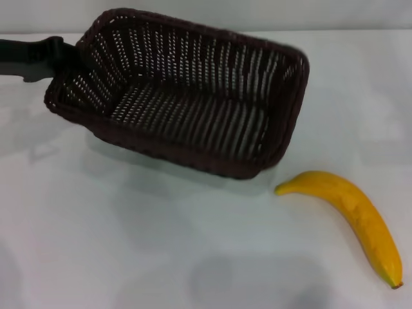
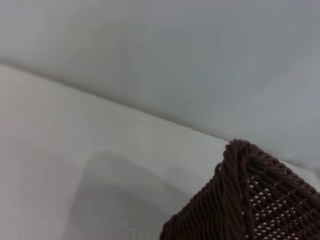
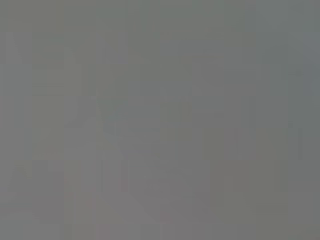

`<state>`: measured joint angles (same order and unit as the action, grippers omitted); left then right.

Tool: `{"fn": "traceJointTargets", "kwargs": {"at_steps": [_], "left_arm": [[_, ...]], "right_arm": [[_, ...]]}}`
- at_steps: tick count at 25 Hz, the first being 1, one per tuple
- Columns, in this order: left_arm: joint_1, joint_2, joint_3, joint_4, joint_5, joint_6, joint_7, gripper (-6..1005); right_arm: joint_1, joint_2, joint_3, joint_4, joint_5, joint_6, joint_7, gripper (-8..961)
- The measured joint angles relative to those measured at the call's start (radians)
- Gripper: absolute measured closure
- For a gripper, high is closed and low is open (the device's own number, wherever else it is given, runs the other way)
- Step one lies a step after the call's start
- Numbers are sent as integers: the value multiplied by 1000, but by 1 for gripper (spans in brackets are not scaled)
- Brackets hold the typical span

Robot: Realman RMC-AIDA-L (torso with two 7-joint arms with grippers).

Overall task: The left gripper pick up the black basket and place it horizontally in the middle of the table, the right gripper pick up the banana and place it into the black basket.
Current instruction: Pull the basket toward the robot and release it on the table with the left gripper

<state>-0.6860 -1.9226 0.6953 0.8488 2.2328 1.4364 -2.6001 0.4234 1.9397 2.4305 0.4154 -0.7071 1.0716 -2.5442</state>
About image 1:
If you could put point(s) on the dark brown woven basket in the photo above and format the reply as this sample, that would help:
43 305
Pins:
193 122

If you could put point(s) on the yellow banana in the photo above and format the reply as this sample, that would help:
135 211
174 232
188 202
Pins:
360 212

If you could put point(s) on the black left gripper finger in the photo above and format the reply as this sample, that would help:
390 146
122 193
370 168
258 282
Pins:
38 53

